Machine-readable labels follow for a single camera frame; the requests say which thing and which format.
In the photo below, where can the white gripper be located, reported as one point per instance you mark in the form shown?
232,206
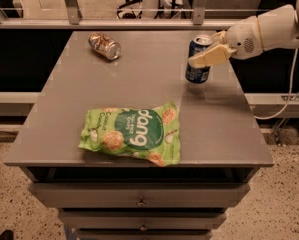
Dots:
243,39

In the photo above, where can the blue pepsi can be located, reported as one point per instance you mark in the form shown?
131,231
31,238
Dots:
198,72

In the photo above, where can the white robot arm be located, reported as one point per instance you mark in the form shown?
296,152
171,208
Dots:
279,28

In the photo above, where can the green rice chip bag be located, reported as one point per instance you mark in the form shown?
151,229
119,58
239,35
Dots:
149,134

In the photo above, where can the brown soda can lying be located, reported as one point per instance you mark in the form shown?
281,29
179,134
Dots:
105,46

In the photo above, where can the black office chair base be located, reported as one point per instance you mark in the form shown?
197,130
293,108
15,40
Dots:
150,9

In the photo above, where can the grey drawer cabinet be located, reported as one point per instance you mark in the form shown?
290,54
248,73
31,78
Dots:
220,141

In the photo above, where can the top drawer with knob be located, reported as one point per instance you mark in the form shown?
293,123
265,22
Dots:
139,195

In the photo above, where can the drawer with knob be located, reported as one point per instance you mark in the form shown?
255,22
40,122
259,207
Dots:
136,220
139,195

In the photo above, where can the middle drawer with knob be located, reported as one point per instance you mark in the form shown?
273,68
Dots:
136,220

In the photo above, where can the bottom drawer front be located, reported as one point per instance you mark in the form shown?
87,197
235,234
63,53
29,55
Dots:
143,235

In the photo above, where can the black shoe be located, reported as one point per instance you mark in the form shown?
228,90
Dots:
7,235

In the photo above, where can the metal railing frame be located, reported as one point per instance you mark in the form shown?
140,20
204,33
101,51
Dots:
101,15

